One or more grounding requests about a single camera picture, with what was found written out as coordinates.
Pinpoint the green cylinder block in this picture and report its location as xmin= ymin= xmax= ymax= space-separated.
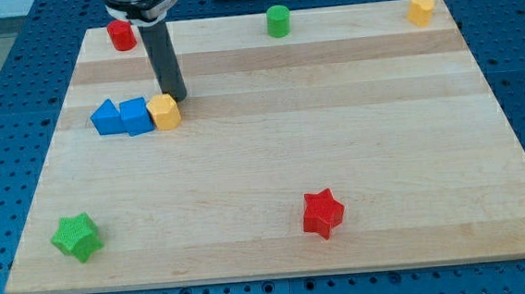
xmin=266 ymin=5 xmax=290 ymax=39

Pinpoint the yellow hexagon block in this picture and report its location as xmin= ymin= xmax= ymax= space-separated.
xmin=146 ymin=93 xmax=182 ymax=131

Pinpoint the wooden board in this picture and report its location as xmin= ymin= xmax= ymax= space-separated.
xmin=6 ymin=0 xmax=525 ymax=294

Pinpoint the yellow heart block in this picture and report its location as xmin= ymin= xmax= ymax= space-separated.
xmin=406 ymin=0 xmax=435 ymax=28

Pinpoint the blue triangle block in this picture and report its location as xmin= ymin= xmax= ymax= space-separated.
xmin=90 ymin=99 xmax=125 ymax=135

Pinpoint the red star block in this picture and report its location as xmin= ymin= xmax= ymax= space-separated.
xmin=302 ymin=188 xmax=345 ymax=239

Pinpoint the blue cube block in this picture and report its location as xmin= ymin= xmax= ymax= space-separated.
xmin=119 ymin=97 xmax=153 ymax=137

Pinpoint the red cylinder block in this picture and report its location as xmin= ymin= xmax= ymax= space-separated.
xmin=106 ymin=20 xmax=137 ymax=52

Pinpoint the green star block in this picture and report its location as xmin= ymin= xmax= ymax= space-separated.
xmin=50 ymin=213 xmax=104 ymax=263

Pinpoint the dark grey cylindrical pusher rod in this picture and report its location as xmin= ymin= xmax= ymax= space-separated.
xmin=140 ymin=20 xmax=188 ymax=102

